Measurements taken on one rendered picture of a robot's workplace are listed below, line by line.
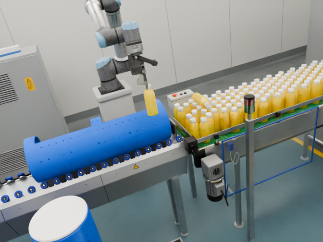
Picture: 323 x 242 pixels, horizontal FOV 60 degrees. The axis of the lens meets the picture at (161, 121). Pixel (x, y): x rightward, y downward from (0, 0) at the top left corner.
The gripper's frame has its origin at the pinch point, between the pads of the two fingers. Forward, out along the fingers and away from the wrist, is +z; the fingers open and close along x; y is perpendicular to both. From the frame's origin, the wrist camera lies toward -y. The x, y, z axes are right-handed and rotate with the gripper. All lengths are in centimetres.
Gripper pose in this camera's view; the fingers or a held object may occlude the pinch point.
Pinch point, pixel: (147, 86)
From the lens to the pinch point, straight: 165.2
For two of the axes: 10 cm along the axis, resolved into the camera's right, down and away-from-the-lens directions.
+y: -9.8, 2.2, -0.2
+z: 2.0, 9.3, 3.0
